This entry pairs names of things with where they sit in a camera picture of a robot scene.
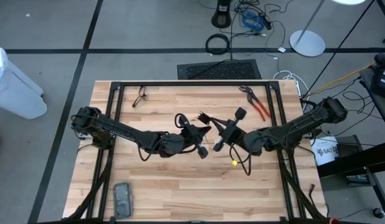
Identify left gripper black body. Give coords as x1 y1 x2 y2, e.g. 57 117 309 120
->
176 118 209 159

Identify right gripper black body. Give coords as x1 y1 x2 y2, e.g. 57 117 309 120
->
212 107 248 152

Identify black cord spool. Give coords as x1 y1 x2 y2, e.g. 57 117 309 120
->
197 111 213 126

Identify black floor vent mat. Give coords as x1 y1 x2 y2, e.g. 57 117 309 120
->
177 58 262 80

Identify black eyeglasses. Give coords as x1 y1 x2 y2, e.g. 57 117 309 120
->
132 85 148 108

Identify grey rectangular pouch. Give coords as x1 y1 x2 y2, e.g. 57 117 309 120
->
113 182 133 220

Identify black cylinder stand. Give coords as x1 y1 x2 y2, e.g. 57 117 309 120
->
210 0 233 29

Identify black power strip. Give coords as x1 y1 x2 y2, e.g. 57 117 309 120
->
259 12 273 31

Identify white lamp base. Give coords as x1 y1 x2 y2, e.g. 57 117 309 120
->
289 0 367 58

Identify thin black slanted pole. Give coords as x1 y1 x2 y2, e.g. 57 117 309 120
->
303 0 377 98

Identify black side cart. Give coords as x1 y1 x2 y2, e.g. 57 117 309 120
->
359 52 385 133

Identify white trash bin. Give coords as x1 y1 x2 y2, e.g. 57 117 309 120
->
0 43 47 120

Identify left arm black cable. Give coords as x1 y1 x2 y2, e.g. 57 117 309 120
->
136 112 199 162

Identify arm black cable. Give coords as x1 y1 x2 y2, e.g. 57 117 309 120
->
228 143 253 177
136 112 199 162

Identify red-handled pliers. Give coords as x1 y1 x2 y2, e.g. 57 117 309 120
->
239 85 272 122

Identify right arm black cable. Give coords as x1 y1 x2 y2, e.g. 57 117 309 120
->
228 143 253 177

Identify coiled black floor cable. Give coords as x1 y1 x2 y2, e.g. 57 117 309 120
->
205 33 232 56

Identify white power strip cable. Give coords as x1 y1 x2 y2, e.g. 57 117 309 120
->
272 70 310 98

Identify thick black cable loop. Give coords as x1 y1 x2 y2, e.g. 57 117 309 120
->
300 100 318 110

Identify dark red cable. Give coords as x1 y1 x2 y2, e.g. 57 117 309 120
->
308 183 318 208

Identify blue cable bundle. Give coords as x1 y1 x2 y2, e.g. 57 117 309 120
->
240 11 265 32

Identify black floor cable tangle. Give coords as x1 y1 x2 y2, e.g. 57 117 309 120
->
229 0 288 52

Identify yellow cable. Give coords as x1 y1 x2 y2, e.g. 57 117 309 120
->
304 54 385 97

